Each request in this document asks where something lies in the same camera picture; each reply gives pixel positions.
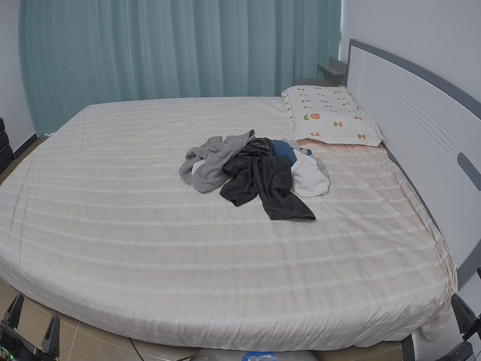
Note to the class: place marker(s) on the grey garment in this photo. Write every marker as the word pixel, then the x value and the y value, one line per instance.
pixel 210 156

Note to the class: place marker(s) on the white garment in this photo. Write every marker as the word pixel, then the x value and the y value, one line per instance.
pixel 306 181

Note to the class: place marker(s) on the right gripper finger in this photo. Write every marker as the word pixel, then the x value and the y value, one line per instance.
pixel 457 308

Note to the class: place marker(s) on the black glossy garment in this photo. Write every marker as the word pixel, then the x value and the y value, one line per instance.
pixel 257 148

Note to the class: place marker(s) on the dark blue garment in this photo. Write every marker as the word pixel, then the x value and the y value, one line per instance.
pixel 282 148

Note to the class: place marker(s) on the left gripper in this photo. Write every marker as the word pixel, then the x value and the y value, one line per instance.
pixel 22 346

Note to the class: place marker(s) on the grey bedside table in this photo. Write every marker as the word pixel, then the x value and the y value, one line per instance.
pixel 332 68

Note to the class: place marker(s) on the bed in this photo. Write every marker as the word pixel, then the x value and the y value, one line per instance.
pixel 150 201

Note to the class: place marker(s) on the white printed pillow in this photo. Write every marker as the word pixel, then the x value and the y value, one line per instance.
pixel 327 115

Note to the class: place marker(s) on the blue-green curtain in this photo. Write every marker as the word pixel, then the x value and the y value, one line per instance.
pixel 75 51
pixel 225 32

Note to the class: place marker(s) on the black chest of drawers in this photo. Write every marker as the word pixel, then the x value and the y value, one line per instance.
pixel 4 141

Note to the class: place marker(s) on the black T-shirt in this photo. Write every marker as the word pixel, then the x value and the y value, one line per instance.
pixel 274 186

